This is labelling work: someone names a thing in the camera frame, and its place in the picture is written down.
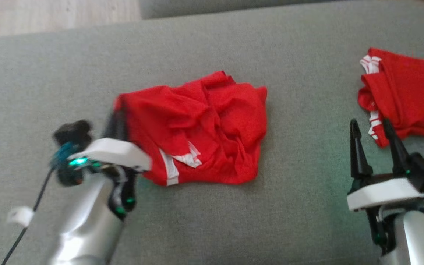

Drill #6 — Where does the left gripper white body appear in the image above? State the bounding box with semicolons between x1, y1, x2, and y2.
68;138;153;222

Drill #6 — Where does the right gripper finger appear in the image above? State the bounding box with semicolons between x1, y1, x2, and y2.
381;118;412;175
349;118;374;179

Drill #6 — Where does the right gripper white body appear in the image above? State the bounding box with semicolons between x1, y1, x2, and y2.
346;170;424;255

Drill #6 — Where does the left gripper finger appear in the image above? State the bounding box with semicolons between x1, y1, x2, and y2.
103;109;128;142

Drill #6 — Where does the red jersey with number print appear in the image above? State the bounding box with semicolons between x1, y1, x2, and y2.
358;47;424;149

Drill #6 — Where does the plain red sports garment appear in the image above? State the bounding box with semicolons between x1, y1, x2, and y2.
113;70;269;187

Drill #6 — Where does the large grey sofa seat cushion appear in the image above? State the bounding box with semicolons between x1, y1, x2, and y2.
0;0;424;265

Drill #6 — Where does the grey sofa back cushion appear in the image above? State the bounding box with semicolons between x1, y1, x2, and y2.
139;0;332;20

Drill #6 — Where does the left arm blue cable connector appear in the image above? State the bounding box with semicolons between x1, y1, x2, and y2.
50;142;77;170

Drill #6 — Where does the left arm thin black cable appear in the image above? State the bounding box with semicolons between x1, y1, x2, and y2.
0;167;54;265

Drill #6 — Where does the left arm white cable clip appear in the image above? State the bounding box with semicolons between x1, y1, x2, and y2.
6;206;35;228

